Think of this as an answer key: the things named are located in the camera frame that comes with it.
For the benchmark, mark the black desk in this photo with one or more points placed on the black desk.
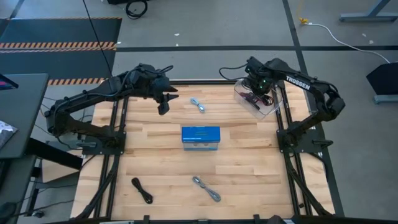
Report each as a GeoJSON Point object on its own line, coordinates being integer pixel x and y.
{"type": "Point", "coordinates": [21, 118]}

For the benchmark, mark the clear plastic container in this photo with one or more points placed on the clear plastic container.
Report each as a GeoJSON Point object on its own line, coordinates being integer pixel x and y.
{"type": "Point", "coordinates": [264, 112]}

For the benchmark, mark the grey desk leg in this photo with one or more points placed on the grey desk leg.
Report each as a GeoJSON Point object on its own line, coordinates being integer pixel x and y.
{"type": "Point", "coordinates": [370, 15]}

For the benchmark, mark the black floor cabinet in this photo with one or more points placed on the black floor cabinet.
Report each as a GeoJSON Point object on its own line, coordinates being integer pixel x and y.
{"type": "Point", "coordinates": [124, 1]}
{"type": "Point", "coordinates": [384, 79]}

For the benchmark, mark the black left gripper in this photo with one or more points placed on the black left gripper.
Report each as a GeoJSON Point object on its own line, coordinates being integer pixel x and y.
{"type": "Point", "coordinates": [158, 90]}

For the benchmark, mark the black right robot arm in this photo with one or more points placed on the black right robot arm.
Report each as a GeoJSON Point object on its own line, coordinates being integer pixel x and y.
{"type": "Point", "coordinates": [298, 82]}

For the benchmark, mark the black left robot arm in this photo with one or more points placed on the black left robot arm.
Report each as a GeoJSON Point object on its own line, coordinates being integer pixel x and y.
{"type": "Point", "coordinates": [93, 93]}

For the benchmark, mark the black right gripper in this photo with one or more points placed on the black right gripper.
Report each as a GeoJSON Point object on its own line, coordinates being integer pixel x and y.
{"type": "Point", "coordinates": [261, 84]}

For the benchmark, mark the blue cardboard box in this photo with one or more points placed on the blue cardboard box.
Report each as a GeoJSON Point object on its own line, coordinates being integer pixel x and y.
{"type": "Point", "coordinates": [200, 133]}

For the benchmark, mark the black mat with orange stripes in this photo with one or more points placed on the black mat with orange stripes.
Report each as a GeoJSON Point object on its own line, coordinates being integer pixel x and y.
{"type": "Point", "coordinates": [62, 31]}

